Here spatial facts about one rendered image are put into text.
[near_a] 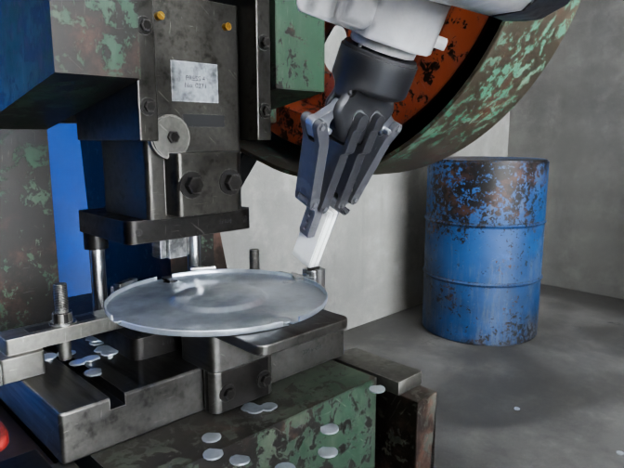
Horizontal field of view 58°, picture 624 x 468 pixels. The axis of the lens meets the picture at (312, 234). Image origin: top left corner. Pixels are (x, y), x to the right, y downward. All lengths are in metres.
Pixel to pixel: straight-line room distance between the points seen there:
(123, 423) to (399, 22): 0.52
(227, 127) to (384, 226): 2.33
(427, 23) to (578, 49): 3.53
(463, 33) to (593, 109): 3.10
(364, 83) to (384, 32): 0.05
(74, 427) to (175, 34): 0.48
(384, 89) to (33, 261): 0.64
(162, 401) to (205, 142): 0.34
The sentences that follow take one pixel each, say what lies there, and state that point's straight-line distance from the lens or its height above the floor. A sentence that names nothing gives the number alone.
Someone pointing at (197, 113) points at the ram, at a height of 1.02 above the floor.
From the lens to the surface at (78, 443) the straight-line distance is 0.71.
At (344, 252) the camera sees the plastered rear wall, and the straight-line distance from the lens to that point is 2.86.
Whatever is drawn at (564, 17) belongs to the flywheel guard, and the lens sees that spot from 0.95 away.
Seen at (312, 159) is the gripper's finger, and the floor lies 0.97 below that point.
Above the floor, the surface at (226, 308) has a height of 0.79.
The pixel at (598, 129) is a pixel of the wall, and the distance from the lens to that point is 3.95.
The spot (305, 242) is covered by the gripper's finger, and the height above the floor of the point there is 0.88.
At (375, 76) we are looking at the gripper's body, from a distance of 0.52.
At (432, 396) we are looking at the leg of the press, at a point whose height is 0.62.
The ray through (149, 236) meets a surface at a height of 0.87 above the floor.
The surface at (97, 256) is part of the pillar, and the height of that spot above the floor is 0.82.
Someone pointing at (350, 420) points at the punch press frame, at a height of 0.60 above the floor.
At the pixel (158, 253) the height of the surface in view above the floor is 0.83.
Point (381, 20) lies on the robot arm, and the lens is 0.51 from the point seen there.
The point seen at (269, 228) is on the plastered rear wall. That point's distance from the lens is 2.50.
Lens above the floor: 1.00
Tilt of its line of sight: 10 degrees down
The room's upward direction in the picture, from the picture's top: straight up
